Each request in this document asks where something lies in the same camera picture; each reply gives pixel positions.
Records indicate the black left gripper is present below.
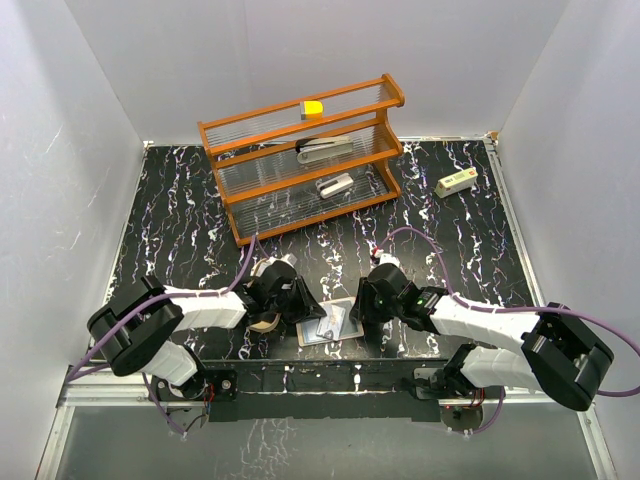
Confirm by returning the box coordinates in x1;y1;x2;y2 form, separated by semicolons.
266;275;326;323

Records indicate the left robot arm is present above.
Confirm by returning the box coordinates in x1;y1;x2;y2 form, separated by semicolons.
87;257;326;399

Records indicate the large grey black stapler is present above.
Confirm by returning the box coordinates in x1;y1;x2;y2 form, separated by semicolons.
295;136;353;165

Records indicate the aluminium frame rail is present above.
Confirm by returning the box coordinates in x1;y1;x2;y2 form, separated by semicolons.
484;132;619;480

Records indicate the orange wooden shelf rack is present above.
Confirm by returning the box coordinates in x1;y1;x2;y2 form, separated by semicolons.
198;73;405;246

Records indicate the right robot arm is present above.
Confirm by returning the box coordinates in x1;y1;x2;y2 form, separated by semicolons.
350;263;614;411

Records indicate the beige card box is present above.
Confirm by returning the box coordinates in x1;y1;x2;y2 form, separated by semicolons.
247;257;281;334

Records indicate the small white stapler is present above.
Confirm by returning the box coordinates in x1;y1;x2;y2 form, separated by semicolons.
317;173;354;199

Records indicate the silver patterned credit card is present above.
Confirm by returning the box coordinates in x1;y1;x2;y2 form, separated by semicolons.
316;305;346;340

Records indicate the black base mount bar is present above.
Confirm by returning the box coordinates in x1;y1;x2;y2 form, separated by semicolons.
204;359;445;422

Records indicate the white staples box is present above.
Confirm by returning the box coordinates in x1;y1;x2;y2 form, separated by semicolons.
435;168;477;198

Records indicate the yellow grey tape dispenser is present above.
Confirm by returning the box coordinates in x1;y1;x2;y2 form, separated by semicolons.
300;100;324;121

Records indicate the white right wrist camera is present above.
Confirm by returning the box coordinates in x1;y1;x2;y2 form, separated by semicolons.
371;247;400;267

